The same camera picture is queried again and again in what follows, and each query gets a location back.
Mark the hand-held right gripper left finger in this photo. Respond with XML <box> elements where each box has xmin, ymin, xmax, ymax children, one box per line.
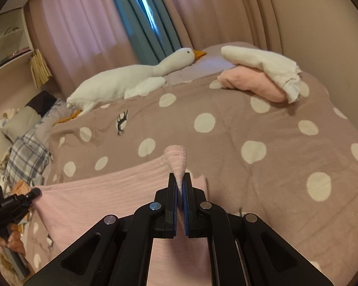
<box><xmin>24</xmin><ymin>173</ymin><xmax>177</xmax><ymax>286</ymax></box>

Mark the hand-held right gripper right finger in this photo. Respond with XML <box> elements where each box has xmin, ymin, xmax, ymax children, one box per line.
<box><xmin>181</xmin><ymin>173</ymin><xmax>332</xmax><ymax>286</ymax></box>

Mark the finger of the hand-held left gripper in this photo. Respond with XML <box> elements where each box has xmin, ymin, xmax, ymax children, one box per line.
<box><xmin>0</xmin><ymin>188</ymin><xmax>43</xmax><ymax>225</ymax></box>

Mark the pink ribbed knit garment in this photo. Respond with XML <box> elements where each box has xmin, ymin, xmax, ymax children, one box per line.
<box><xmin>33</xmin><ymin>144</ymin><xmax>215</xmax><ymax>286</ymax></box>

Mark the person's left hand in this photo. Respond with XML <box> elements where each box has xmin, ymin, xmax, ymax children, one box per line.
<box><xmin>0</xmin><ymin>223</ymin><xmax>26</xmax><ymax>255</ymax></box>

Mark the folded peach cloth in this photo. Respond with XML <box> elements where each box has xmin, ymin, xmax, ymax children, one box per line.
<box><xmin>11</xmin><ymin>181</ymin><xmax>31</xmax><ymax>198</ymax></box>

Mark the plaid cloth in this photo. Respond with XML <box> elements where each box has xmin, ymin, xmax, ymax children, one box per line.
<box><xmin>4</xmin><ymin>135</ymin><xmax>52</xmax><ymax>186</ymax></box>

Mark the grey pillow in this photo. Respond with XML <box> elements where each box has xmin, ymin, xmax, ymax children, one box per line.
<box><xmin>1</xmin><ymin>105</ymin><xmax>44</xmax><ymax>144</ymax></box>

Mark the mauve polka-dot blanket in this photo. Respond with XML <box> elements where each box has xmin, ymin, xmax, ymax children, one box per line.
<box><xmin>27</xmin><ymin>42</ymin><xmax>358</xmax><ymax>286</ymax></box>

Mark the straw tassel bundle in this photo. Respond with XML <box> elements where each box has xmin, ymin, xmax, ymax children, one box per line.
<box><xmin>29</xmin><ymin>50</ymin><xmax>53</xmax><ymax>89</ymax></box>

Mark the white goose plush toy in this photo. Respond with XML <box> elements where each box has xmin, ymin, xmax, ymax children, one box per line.
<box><xmin>55</xmin><ymin>48</ymin><xmax>207</xmax><ymax>125</ymax></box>

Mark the folded pink cloth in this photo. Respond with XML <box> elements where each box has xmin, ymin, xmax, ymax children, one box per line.
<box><xmin>217</xmin><ymin>66</ymin><xmax>287</xmax><ymax>102</ymax></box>

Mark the folded white cloth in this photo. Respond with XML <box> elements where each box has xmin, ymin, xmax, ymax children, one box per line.
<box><xmin>220</xmin><ymin>45</ymin><xmax>302</xmax><ymax>104</ymax></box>

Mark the pink curtain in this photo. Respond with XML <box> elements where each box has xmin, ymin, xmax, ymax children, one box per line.
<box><xmin>28</xmin><ymin>0</ymin><xmax>138</xmax><ymax>92</ymax></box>
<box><xmin>158</xmin><ymin>0</ymin><xmax>275</xmax><ymax>52</ymax></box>

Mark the teal curtain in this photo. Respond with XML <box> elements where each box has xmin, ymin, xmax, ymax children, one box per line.
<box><xmin>105</xmin><ymin>0</ymin><xmax>183</xmax><ymax>66</ymax></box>

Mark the white wall shelf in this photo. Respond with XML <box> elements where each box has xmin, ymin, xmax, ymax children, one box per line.
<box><xmin>0</xmin><ymin>5</ymin><xmax>37</xmax><ymax>76</ymax></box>

